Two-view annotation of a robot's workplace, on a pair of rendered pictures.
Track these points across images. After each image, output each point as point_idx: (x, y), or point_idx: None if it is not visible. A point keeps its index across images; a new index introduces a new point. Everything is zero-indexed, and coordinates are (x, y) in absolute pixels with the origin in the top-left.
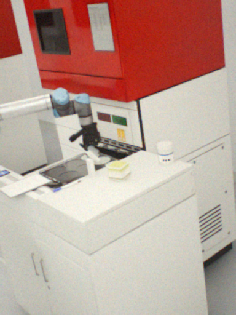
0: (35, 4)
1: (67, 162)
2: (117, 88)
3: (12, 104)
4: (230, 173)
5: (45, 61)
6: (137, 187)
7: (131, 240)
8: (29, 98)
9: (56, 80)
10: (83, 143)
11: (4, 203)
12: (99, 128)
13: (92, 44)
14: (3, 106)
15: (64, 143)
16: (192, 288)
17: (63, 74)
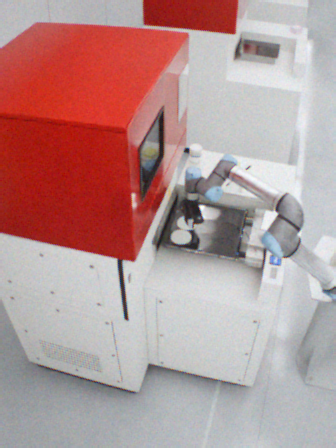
0: (141, 135)
1: (203, 247)
2: (184, 140)
3: (269, 184)
4: None
5: (143, 208)
6: (241, 160)
7: None
8: (253, 176)
9: (150, 216)
10: (201, 211)
11: None
12: (158, 217)
13: (177, 118)
14: (277, 189)
15: (133, 305)
16: None
17: (156, 194)
